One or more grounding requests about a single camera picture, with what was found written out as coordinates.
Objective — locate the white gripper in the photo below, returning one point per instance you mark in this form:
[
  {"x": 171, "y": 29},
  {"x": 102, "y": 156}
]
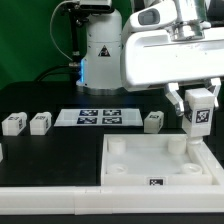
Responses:
[{"x": 151, "y": 59}]

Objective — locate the white square tabletop part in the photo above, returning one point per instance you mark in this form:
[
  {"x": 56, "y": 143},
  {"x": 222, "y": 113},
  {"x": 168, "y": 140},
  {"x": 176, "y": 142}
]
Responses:
[{"x": 151, "y": 159}]

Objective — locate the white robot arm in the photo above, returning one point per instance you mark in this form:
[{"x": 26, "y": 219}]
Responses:
[{"x": 107, "y": 35}]

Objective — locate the white L-shaped obstacle fence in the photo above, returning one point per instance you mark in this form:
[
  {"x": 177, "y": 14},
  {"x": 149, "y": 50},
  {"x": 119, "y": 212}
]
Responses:
[{"x": 114, "y": 200}]

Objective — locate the white sheet with fiducial tags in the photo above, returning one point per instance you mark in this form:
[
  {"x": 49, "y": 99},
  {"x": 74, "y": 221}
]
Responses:
[{"x": 99, "y": 117}]

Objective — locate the white block at left edge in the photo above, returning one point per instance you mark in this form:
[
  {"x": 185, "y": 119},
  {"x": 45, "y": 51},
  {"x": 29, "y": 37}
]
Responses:
[{"x": 1, "y": 153}]

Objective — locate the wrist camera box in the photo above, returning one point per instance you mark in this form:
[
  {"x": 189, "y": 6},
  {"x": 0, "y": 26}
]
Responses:
[{"x": 154, "y": 17}]

